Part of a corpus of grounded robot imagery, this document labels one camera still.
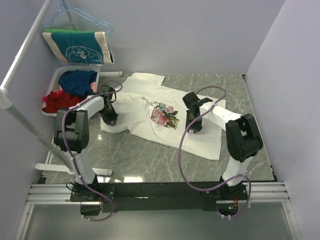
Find white floral t shirt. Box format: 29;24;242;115
100;73;222;161

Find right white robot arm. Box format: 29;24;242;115
178;92;264;200

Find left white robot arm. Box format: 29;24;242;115
54;85;118;201

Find navy blue t shirt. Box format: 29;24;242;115
58;70;97;97

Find red t shirt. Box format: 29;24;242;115
41;90;86;114

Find white plastic laundry basket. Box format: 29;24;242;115
41;66;100;117

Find teal cartoon towel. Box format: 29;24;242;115
42;28;114;65

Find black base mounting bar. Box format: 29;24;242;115
70;181;249;216

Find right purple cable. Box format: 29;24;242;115
177;86;251;219

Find purple cable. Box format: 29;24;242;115
61;80;124;223
177;86;251;219

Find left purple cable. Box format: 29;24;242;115
61;80;124;223

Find aluminium rail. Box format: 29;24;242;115
26;182;291;205

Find white clothes rack frame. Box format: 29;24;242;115
0;0;123;178

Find blue wire hanger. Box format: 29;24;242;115
40;0;114;34

